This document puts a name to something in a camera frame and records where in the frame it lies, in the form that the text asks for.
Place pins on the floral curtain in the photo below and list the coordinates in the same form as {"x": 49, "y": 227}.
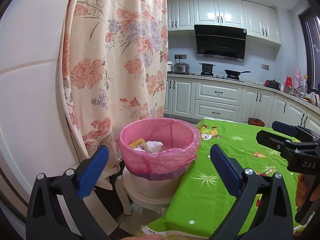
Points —
{"x": 112, "y": 55}

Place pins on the green cartoon tablecloth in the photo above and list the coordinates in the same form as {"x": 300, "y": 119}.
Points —
{"x": 240, "y": 130}

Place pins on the dark framed window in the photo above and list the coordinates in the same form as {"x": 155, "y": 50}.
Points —
{"x": 308, "y": 55}

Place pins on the red black casserole pot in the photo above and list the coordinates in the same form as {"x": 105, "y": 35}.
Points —
{"x": 272, "y": 84}

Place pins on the white cabinets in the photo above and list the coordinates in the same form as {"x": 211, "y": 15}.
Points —
{"x": 217, "y": 92}
{"x": 225, "y": 10}

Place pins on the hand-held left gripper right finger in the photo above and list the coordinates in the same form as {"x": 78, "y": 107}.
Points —
{"x": 225, "y": 170}

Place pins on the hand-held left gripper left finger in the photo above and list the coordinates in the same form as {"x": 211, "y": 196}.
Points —
{"x": 92, "y": 170}

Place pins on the white tissue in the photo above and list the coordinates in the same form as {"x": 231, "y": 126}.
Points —
{"x": 155, "y": 146}

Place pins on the wall socket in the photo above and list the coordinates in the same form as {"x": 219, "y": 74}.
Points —
{"x": 265, "y": 67}
{"x": 180, "y": 56}

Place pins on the gas stove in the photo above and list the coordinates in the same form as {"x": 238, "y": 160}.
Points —
{"x": 217, "y": 76}

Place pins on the black range hood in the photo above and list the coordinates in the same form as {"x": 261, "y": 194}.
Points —
{"x": 220, "y": 42}

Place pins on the red box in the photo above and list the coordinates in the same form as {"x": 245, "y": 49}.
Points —
{"x": 257, "y": 121}

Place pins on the white cooker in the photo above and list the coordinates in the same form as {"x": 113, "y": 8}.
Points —
{"x": 170, "y": 67}

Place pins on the white upper cabinets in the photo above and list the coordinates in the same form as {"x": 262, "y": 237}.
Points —
{"x": 225, "y": 10}

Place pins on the red thermos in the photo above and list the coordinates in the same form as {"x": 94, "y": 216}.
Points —
{"x": 288, "y": 81}

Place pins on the black wok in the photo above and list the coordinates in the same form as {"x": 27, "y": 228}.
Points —
{"x": 233, "y": 73}

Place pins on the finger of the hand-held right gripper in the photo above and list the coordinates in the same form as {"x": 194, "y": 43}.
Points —
{"x": 270, "y": 138}
{"x": 283, "y": 127}

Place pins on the white plastic stool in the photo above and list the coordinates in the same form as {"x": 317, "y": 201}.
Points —
{"x": 122, "y": 195}

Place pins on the pink thermos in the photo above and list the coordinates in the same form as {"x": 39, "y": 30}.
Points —
{"x": 297, "y": 77}

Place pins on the yellow sponge block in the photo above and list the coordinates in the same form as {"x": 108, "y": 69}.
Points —
{"x": 136, "y": 143}

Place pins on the silver rice cooker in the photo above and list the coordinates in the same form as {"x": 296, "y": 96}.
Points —
{"x": 181, "y": 68}

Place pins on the pink-lined trash bin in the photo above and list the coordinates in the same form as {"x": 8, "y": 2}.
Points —
{"x": 160, "y": 165}

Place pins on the steel bowl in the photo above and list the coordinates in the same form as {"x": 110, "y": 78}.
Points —
{"x": 291, "y": 90}

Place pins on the white lower cabinets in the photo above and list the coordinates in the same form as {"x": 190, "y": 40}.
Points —
{"x": 217, "y": 92}

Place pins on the spray bottle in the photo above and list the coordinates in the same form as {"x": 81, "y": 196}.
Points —
{"x": 305, "y": 86}

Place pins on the person's right hand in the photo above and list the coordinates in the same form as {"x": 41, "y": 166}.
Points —
{"x": 301, "y": 190}

